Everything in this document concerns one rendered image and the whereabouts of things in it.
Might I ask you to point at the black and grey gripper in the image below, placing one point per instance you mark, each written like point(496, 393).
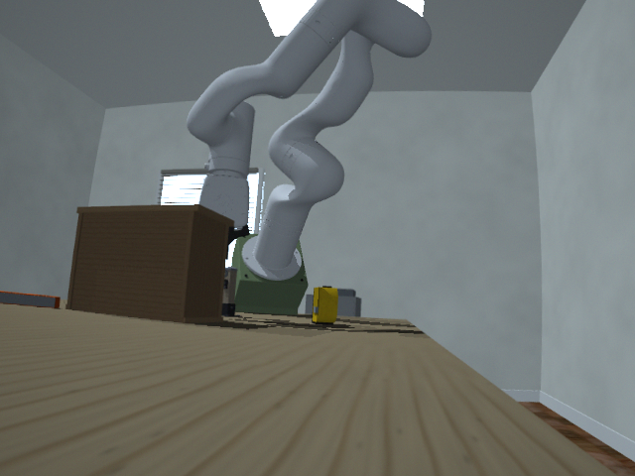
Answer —
point(229, 195)

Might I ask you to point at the dark brown wooden cabinet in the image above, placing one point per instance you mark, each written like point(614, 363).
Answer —
point(162, 262)

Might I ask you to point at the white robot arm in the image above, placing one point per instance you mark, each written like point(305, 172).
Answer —
point(315, 171)

